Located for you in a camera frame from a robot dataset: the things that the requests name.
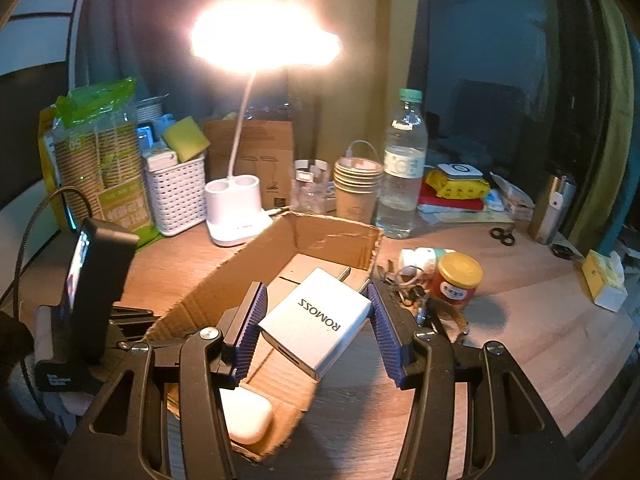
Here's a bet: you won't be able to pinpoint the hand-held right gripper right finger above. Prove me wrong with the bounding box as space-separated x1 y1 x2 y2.
366 282 581 480

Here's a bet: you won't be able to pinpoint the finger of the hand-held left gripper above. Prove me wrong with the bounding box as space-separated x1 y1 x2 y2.
111 304 154 322
116 321 154 347

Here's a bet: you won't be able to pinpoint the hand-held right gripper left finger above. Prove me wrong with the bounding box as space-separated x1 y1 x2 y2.
55 281 274 480

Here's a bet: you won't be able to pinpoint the bunch of keys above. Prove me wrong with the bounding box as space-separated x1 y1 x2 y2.
372 260 472 346

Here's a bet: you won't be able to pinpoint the brown cardboard box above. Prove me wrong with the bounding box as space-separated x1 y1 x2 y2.
145 210 385 463

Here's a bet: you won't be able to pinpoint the white power bank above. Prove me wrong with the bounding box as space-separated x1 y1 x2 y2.
257 267 373 382

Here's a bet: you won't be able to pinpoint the yellow lid jar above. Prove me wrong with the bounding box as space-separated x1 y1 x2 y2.
431 252 484 309

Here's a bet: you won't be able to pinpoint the white pill bottle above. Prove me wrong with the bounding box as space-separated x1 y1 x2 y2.
398 247 457 277

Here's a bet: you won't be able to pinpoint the white earbuds case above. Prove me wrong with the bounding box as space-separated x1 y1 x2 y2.
220 387 275 445

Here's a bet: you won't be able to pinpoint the white woven plastic basket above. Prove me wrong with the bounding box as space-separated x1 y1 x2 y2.
145 152 209 237

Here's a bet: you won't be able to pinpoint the green paper cup package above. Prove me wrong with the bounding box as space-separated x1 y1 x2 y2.
40 77 153 250

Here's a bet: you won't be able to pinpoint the white desk lamp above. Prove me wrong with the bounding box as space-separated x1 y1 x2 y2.
190 2 346 248

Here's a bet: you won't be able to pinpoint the pale yellow envelope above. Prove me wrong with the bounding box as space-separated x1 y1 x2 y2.
419 207 516 225

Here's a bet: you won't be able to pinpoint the stack of brown paper cups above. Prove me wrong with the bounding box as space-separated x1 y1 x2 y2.
333 156 385 227

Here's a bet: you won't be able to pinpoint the blue glossy packet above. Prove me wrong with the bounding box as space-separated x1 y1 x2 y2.
136 121 157 155

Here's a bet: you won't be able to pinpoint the clear water bottle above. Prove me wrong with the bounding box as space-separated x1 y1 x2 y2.
375 88 429 240

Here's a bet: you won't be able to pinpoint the clear glass cup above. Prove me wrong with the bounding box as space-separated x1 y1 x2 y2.
292 160 336 214

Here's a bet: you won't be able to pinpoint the yellow wipes packet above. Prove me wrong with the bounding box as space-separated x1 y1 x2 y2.
424 170 492 200

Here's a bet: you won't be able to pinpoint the yellow green sponge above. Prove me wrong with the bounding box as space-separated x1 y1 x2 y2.
161 116 211 154

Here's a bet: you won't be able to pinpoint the blue white small packet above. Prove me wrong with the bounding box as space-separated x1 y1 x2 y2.
484 187 509 214

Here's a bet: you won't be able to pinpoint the brown printed carton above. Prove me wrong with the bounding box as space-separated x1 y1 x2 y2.
202 120 296 212

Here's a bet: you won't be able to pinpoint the clear plastic cup stack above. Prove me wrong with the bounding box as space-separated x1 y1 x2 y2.
135 95 167 122

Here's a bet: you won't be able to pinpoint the white round charger pad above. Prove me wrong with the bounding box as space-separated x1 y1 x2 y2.
437 163 485 181

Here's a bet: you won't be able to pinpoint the white plastic wrappers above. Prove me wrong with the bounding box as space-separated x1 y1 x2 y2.
490 172 536 221

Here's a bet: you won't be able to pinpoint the small black clip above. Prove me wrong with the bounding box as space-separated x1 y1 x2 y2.
550 243 584 263

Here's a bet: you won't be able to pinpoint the steel thermos flask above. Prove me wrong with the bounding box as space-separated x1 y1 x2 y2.
527 172 577 246

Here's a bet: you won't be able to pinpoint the yellow tissue box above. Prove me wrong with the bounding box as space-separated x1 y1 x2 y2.
581 250 629 313

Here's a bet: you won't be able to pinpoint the olive green cloth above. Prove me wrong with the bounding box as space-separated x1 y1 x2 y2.
565 0 640 261

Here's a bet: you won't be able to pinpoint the black cable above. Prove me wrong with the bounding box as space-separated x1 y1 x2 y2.
0 187 97 311

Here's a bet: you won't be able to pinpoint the white cable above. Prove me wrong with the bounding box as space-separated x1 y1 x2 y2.
345 141 382 162

